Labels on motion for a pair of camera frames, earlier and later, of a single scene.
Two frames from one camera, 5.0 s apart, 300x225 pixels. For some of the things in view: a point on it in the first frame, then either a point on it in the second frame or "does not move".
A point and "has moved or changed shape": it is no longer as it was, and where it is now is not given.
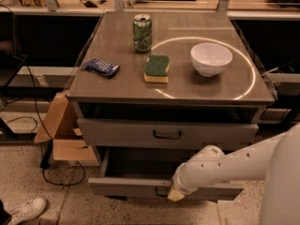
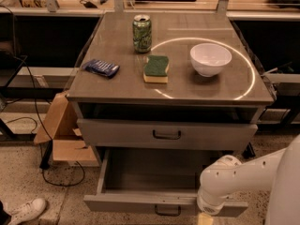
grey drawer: x=142 y=170 has moved or changed shape
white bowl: x=208 y=58 does not move
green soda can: x=142 y=33 does not move
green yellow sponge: x=156 y=69 does not move
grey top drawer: x=100 y=134 does not move
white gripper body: x=179 y=184 to x=210 y=207
